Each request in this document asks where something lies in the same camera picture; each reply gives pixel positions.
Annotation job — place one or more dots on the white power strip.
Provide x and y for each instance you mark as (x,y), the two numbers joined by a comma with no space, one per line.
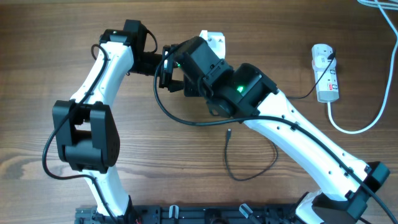
(324,67)

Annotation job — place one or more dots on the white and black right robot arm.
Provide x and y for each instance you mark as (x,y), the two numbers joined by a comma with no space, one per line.
(246,95)

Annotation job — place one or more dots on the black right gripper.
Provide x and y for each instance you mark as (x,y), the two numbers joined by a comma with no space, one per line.
(190,90)

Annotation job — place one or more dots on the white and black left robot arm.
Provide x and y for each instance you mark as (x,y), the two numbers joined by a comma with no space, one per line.
(84,128)

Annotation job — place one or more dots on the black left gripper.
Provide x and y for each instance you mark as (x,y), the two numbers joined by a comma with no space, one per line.
(173,84)

